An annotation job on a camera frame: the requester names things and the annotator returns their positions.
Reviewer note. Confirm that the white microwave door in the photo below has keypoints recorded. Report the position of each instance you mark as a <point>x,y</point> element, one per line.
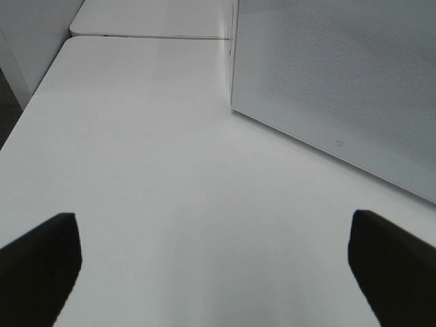
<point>355,79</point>

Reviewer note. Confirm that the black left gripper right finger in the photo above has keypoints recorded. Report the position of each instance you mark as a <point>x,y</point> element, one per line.
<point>394,269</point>

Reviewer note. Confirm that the white adjacent table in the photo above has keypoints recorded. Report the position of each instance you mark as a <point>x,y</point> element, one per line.
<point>168,19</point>

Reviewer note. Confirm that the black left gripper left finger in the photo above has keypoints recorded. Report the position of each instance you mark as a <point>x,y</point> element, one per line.
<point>38,272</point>

